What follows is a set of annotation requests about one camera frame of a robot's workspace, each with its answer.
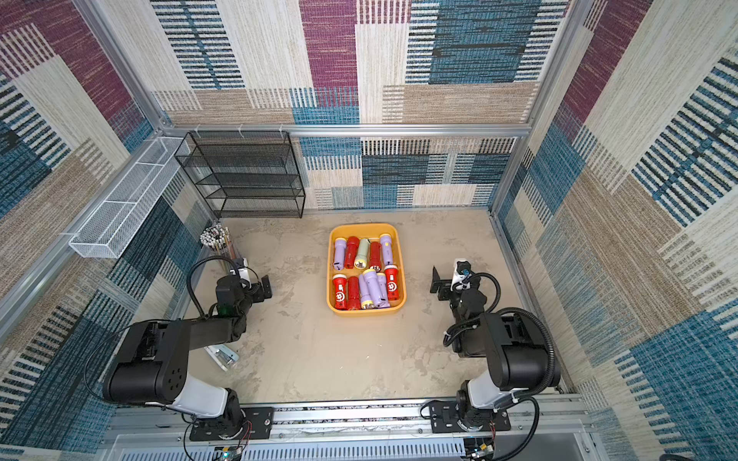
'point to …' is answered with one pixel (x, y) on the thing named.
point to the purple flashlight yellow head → (366, 300)
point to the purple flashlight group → (386, 249)
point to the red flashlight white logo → (391, 272)
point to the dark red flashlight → (353, 245)
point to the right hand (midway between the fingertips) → (453, 270)
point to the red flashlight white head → (339, 281)
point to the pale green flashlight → (362, 257)
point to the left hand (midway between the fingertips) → (253, 278)
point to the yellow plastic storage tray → (365, 269)
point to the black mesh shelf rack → (245, 174)
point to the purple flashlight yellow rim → (371, 279)
